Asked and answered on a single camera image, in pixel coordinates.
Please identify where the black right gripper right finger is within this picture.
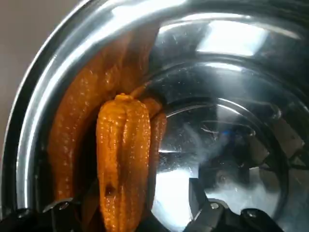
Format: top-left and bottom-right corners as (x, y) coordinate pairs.
(185, 177), (284, 232)

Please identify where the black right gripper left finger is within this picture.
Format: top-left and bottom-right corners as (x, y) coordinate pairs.
(0, 197), (103, 232)

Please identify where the orange corn cob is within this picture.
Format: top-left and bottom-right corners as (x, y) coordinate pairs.
(96, 93), (152, 232)

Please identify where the steel cooking pot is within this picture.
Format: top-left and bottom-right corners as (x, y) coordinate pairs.
(0, 0), (309, 232)

